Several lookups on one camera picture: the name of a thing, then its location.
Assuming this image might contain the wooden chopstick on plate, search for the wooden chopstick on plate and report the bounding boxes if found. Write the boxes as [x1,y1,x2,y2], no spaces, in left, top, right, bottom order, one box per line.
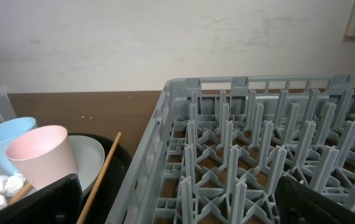
[8,183,32,206]

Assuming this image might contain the grey dishwasher rack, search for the grey dishwasher rack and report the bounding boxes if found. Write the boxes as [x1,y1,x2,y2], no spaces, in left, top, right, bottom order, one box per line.
[106,75,355,223]

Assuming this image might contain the light blue plastic cup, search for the light blue plastic cup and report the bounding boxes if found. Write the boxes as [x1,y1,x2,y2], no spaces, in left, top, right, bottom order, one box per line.
[0,117,37,175]

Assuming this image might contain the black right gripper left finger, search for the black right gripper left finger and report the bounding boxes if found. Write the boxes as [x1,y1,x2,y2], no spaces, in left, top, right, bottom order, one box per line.
[0,174,83,224]

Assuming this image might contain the grey round plate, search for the grey round plate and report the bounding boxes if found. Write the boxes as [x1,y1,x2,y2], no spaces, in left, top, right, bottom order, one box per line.
[17,135,104,195]

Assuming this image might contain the wooden chopstick on tray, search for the wooden chopstick on tray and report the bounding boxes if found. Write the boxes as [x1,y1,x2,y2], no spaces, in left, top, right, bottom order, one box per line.
[76,132,122,224]

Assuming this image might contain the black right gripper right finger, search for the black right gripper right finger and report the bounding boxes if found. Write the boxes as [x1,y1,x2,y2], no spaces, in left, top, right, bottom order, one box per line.
[274,176,355,224]

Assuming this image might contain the pink plastic cup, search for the pink plastic cup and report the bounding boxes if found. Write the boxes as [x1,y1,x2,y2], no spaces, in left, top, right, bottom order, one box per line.
[6,125,77,190]

